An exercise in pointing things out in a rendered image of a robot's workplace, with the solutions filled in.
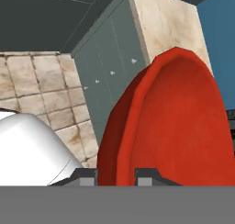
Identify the grey cupboard run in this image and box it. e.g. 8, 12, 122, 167
70, 0, 151, 148

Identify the red bowl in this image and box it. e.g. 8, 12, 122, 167
96, 46, 235, 187

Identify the white rounded object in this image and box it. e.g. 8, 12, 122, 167
0, 110, 84, 187

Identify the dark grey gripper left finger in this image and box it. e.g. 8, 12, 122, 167
49, 168, 97, 187

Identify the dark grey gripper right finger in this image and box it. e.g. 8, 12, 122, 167
134, 168, 184, 187

